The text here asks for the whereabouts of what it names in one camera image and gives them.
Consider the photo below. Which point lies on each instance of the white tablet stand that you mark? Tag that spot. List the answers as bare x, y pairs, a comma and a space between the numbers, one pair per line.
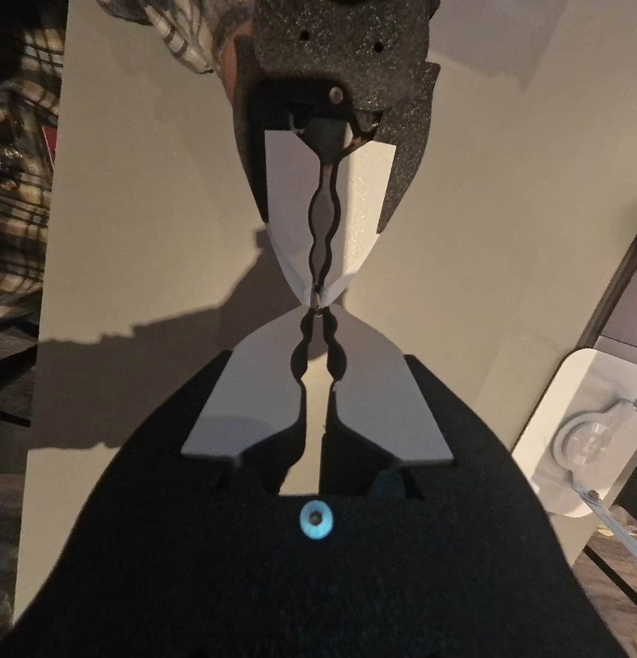
570, 411

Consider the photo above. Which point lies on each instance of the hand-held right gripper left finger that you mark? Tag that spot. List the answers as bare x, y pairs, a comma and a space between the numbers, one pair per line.
256, 406

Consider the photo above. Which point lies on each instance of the red flat object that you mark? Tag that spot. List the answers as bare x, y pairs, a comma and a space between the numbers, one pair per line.
50, 149

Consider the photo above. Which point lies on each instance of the silver bolt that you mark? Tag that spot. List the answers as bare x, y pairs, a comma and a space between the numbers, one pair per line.
318, 297

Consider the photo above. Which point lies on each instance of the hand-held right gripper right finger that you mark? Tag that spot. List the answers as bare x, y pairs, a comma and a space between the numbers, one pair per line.
385, 406

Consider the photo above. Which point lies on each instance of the person's plaid shirt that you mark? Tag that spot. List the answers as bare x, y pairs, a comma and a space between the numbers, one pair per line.
20, 205

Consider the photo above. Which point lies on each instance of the person's left hand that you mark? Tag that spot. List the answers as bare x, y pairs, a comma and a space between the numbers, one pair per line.
228, 67

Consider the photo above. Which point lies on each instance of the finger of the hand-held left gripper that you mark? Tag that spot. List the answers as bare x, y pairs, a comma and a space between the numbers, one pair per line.
359, 216
290, 205

